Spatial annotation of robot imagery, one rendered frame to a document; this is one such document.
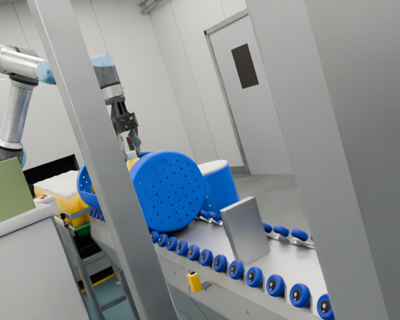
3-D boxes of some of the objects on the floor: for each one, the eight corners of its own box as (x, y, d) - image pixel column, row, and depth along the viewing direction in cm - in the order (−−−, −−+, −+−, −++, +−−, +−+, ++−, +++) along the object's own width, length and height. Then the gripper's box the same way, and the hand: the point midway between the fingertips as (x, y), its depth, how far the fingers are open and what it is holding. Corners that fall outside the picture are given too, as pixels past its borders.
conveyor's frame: (124, 381, 239) (68, 232, 226) (68, 300, 385) (32, 206, 372) (197, 337, 260) (150, 198, 247) (117, 275, 406) (85, 186, 393)
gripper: (103, 101, 143) (123, 162, 146) (134, 93, 148) (153, 152, 151) (96, 105, 150) (115, 162, 153) (126, 96, 155) (145, 152, 158)
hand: (131, 153), depth 154 cm, fingers closed on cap, 4 cm apart
